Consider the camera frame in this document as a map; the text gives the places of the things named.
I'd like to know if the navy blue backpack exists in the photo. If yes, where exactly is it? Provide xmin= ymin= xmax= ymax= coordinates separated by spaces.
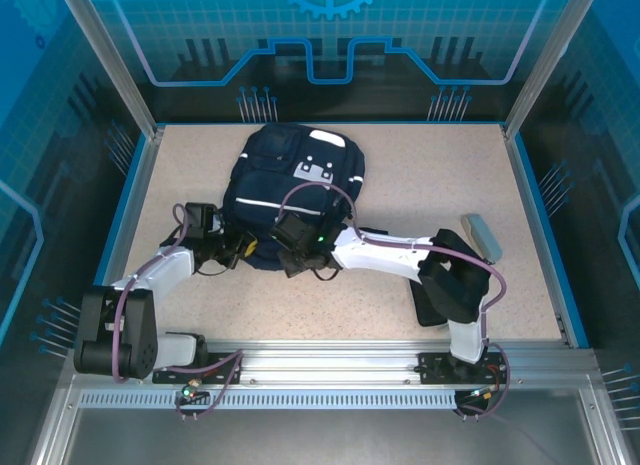
xmin=222 ymin=123 xmax=391 ymax=274

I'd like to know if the black pencil case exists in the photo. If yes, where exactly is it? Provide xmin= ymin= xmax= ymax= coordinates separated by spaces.
xmin=409 ymin=279 xmax=451 ymax=329

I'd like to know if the grey pencil box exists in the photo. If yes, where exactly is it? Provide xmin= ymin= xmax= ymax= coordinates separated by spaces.
xmin=459 ymin=213 xmax=504 ymax=262

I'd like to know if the blue table edge strip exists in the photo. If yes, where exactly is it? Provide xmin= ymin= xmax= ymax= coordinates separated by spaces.
xmin=509 ymin=132 xmax=591 ymax=350
xmin=74 ymin=132 xmax=151 ymax=349

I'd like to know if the steel shelf plate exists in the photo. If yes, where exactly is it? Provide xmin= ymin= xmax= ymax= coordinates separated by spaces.
xmin=29 ymin=374 xmax=626 ymax=465

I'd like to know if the blue printed side panel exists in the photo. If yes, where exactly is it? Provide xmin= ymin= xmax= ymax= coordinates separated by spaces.
xmin=0 ymin=0 xmax=151 ymax=465
xmin=519 ymin=0 xmax=640 ymax=436

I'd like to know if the blue gear printed panel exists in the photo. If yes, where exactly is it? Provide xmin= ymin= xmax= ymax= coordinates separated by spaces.
xmin=82 ymin=0 xmax=584 ymax=124

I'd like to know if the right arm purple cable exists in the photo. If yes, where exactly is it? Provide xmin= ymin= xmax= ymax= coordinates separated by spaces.
xmin=279 ymin=181 xmax=510 ymax=420

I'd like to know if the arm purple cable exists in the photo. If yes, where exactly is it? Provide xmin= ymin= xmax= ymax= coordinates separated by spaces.
xmin=279 ymin=181 xmax=510 ymax=420
xmin=113 ymin=202 xmax=245 ymax=420

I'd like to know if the aluminium table side rail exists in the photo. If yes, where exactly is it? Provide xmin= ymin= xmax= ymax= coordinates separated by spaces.
xmin=501 ymin=127 xmax=575 ymax=346
xmin=88 ymin=127 xmax=165 ymax=346

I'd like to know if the aluminium mounting rail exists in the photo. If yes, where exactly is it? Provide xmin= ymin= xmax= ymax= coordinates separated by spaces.
xmin=67 ymin=339 xmax=599 ymax=391

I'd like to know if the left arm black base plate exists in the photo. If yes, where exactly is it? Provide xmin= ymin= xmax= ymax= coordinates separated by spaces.
xmin=152 ymin=351 xmax=245 ymax=386

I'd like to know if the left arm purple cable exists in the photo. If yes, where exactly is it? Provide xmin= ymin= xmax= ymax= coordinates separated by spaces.
xmin=113 ymin=202 xmax=245 ymax=420

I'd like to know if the slotted grey cable duct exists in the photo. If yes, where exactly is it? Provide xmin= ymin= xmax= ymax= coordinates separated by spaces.
xmin=77 ymin=390 xmax=459 ymax=411

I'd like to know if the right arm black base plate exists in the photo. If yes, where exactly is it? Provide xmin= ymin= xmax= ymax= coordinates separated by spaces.
xmin=417 ymin=351 xmax=511 ymax=386

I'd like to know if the aluminium corner post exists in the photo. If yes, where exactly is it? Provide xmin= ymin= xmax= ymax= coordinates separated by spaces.
xmin=502 ymin=0 xmax=604 ymax=139
xmin=54 ymin=0 xmax=166 ymax=139

